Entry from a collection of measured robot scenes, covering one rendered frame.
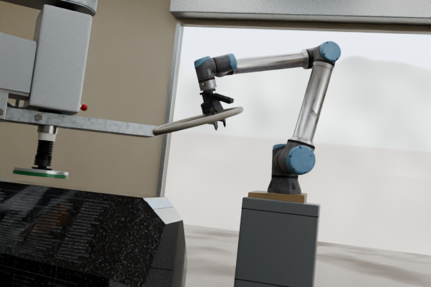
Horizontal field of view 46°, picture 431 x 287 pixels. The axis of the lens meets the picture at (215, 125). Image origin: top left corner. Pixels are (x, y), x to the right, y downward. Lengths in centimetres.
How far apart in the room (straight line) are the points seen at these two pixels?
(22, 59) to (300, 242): 158
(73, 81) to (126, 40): 546
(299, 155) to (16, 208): 139
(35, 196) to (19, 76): 49
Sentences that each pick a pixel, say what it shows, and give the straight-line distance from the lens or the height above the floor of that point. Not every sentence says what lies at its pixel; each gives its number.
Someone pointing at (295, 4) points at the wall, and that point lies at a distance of 682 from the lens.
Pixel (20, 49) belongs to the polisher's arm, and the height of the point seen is 135.
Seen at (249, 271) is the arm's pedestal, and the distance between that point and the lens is 272.
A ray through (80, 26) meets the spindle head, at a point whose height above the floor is 149.
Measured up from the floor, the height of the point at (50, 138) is 102.
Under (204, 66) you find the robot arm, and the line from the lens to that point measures 258.
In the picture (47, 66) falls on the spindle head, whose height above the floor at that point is 130.
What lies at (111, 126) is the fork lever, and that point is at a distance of 221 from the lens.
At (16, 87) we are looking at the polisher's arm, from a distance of 212.
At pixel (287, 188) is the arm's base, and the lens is 278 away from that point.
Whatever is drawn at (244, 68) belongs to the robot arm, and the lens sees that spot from 277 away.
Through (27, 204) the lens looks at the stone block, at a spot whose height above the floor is 76.
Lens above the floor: 91
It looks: 6 degrees up
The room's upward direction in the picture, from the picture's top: 6 degrees clockwise
